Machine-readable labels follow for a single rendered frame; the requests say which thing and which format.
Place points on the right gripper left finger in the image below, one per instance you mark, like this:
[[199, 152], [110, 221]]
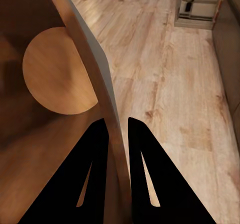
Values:
[[56, 204]]

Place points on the cabinet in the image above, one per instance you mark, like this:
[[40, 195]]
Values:
[[226, 36]]

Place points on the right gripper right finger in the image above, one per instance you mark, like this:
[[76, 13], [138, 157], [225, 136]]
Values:
[[178, 202]]

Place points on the trash can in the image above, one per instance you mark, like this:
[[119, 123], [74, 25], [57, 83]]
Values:
[[55, 81]]

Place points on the wood fireplace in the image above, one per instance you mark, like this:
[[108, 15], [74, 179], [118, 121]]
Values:
[[195, 14]]

